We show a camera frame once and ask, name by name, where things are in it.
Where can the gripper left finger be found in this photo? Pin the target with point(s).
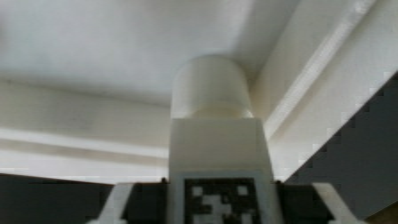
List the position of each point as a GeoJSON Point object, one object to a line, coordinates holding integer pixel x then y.
{"type": "Point", "coordinates": [136, 204]}

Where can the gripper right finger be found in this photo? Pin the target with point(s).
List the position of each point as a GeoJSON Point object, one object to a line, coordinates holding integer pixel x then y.
{"type": "Point", "coordinates": [313, 205]}

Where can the white table leg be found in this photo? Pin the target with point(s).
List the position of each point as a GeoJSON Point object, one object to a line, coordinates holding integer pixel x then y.
{"type": "Point", "coordinates": [223, 189]}

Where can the white square table top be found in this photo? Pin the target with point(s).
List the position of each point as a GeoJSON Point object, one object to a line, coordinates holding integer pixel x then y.
{"type": "Point", "coordinates": [91, 53]}

